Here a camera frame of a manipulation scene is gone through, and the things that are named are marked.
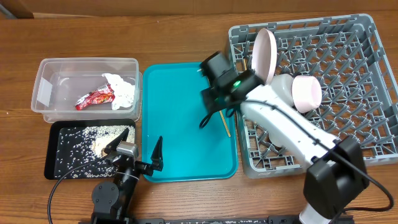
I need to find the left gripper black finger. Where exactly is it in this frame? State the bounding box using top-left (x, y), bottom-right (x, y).
top-left (150, 136), bottom-right (164, 171)
top-left (104, 128), bottom-right (129, 154)

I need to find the white tissue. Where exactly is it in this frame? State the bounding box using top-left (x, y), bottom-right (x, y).
top-left (102, 73), bottom-right (135, 110)

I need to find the white rice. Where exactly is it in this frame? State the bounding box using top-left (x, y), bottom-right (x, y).
top-left (53, 125), bottom-right (135, 179)

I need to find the red snack wrapper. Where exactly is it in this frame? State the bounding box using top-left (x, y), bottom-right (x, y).
top-left (75, 83), bottom-right (115, 110)

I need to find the large pink plate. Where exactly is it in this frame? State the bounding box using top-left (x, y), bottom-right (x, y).
top-left (251, 28), bottom-right (277, 84)

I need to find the grey bowl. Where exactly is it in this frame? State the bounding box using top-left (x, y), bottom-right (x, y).
top-left (271, 74), bottom-right (294, 107)

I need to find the white cup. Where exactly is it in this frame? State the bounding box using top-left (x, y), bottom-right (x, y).
top-left (269, 133), bottom-right (284, 147)

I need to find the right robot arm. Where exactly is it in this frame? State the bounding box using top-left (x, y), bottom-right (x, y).
top-left (200, 68), bottom-right (369, 223)

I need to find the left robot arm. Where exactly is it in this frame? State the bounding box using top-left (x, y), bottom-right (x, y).
top-left (90, 128), bottom-right (164, 223)

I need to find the grey dishwasher rack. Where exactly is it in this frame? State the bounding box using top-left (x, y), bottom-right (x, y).
top-left (228, 14), bottom-right (397, 166)

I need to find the teal serving tray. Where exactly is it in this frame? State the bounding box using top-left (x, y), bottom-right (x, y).
top-left (142, 62), bottom-right (238, 183)

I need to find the black tray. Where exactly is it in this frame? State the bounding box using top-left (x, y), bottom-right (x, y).
top-left (44, 119), bottom-right (136, 180)

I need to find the clear plastic bin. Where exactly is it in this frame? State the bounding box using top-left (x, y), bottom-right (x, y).
top-left (30, 57), bottom-right (142, 123)

